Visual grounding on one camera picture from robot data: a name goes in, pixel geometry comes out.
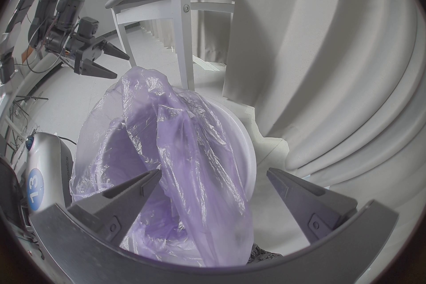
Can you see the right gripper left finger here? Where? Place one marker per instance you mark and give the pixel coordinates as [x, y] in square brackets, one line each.
[119, 209]

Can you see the purple plastic bag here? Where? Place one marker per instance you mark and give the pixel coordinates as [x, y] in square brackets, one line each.
[186, 159]

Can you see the white trash bin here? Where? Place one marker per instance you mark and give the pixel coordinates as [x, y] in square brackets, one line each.
[248, 156]

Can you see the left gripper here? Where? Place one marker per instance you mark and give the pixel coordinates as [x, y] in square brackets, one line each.
[86, 49]

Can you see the black plastic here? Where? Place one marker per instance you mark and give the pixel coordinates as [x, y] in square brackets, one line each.
[263, 254]

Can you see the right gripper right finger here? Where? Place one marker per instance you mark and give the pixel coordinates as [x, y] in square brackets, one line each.
[309, 209]

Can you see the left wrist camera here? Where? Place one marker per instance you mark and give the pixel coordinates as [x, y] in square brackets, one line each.
[88, 26]

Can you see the white chair with grey seat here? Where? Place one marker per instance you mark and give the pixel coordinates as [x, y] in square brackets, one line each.
[181, 26]

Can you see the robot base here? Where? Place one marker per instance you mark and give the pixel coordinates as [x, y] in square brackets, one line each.
[43, 156]

